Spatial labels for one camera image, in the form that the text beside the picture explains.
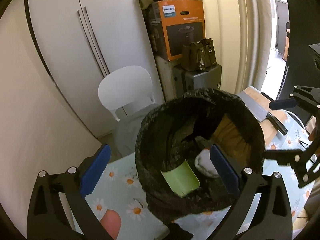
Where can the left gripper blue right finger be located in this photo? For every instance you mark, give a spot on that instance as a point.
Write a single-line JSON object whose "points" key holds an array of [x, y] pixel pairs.
{"points": [[262, 208]]}

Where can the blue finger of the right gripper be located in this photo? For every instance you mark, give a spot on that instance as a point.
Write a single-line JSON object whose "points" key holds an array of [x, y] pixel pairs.
{"points": [[285, 157], [283, 104]]}

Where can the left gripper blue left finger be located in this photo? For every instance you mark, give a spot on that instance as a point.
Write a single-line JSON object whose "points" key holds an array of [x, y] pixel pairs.
{"points": [[46, 216]]}

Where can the green tissue box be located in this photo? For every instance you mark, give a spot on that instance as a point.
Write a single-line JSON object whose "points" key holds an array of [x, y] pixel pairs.
{"points": [[182, 180]]}

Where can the white ball orange top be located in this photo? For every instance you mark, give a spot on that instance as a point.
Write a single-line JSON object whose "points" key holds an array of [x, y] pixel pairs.
{"points": [[204, 164]]}

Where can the black-lined trash bin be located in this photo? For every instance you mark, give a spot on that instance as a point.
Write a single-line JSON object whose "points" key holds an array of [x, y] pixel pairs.
{"points": [[179, 130]]}

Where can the person's left hand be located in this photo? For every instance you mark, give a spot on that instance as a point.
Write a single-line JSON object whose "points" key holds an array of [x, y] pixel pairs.
{"points": [[111, 221]]}

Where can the wooden cutting board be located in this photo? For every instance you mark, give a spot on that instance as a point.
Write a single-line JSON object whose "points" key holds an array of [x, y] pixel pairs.
{"points": [[268, 129]]}

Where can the brown leather handbag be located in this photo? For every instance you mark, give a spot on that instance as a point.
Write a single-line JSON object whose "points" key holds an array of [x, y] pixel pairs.
{"points": [[198, 55]]}

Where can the beige curtain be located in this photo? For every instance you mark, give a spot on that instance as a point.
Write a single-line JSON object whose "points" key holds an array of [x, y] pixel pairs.
{"points": [[242, 35]]}

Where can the grey suitcase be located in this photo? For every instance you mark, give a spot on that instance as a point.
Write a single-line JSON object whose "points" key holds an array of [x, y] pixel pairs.
{"points": [[185, 81]]}

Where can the orange Philips appliance box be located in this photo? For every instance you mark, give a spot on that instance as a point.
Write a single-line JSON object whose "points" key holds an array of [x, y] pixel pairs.
{"points": [[174, 24]]}

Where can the white plastic chair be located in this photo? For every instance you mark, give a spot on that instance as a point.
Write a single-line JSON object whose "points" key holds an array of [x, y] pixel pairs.
{"points": [[124, 86]]}

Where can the white double door cabinet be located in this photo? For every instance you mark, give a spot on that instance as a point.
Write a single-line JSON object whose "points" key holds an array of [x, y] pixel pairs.
{"points": [[82, 41]]}

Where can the steel cleaver black handle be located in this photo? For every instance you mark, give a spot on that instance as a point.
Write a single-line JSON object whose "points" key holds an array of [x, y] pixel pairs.
{"points": [[260, 113]]}

